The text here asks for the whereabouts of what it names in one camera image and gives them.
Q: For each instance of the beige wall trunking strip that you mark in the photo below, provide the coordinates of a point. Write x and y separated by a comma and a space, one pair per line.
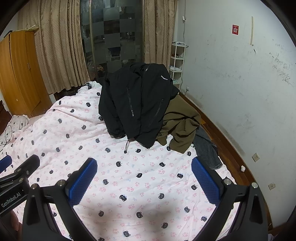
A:
251, 30

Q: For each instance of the white night light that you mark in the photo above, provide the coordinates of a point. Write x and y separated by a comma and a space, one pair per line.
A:
243, 168

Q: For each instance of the printed pillow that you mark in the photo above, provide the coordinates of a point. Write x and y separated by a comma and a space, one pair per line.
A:
18, 120

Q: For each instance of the white shelf rack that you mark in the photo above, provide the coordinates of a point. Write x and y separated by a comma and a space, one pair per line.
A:
177, 58

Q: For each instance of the olive brown garment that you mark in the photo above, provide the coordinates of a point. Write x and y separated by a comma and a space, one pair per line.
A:
180, 125

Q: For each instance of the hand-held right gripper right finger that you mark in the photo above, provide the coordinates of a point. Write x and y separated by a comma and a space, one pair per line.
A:
205, 183

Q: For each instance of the wooden wardrobe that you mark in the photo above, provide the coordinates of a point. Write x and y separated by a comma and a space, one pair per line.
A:
20, 69

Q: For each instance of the dark wooden headboard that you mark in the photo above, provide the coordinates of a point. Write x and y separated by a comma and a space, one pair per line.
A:
3, 115

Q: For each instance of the red wall sticker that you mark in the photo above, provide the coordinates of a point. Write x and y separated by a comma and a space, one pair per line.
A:
235, 29

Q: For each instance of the beige curtain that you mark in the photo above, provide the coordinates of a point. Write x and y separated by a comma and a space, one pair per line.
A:
60, 46
159, 34

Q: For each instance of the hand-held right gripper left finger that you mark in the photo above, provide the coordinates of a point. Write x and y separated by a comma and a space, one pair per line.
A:
81, 183

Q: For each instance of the pink floral printed blanket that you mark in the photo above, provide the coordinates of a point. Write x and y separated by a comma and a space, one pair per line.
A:
138, 185

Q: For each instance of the black jacket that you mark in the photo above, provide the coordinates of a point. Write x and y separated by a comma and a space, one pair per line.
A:
138, 99

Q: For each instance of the dark grey jeans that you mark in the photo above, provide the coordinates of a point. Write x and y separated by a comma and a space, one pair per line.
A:
205, 150

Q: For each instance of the beige wall socket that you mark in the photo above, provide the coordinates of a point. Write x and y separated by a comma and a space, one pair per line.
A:
272, 186
255, 157

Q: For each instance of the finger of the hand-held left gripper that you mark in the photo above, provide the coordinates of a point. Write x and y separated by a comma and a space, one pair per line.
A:
29, 164
5, 163

